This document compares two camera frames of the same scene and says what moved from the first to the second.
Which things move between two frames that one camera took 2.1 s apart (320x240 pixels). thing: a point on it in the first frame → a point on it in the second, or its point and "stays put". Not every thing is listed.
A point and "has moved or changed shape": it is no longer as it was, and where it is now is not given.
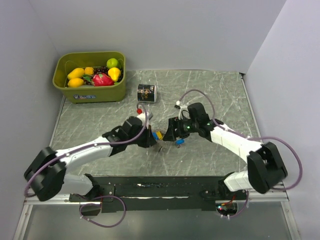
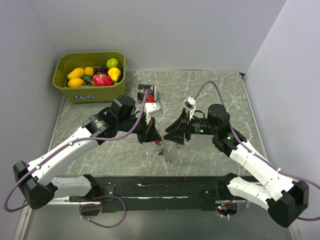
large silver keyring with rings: (158, 135) has moved or changed shape
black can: (146, 93) stays put
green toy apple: (112, 63) stays put
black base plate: (159, 193) stays put
